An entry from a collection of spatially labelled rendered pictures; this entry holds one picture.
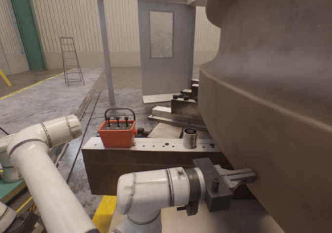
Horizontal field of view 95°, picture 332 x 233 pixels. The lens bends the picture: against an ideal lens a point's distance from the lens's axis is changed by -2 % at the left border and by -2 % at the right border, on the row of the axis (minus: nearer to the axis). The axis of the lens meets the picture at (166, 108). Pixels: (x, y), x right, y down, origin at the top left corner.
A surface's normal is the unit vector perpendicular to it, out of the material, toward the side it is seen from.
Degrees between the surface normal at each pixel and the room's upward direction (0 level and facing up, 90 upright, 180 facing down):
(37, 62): 90
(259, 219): 0
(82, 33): 90
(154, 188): 42
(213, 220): 0
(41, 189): 29
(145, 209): 90
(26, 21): 90
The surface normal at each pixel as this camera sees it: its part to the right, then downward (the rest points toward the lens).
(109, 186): -0.04, 0.35
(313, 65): -0.91, -0.32
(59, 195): 0.19, -0.91
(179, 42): 0.29, 0.33
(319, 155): -0.98, 0.07
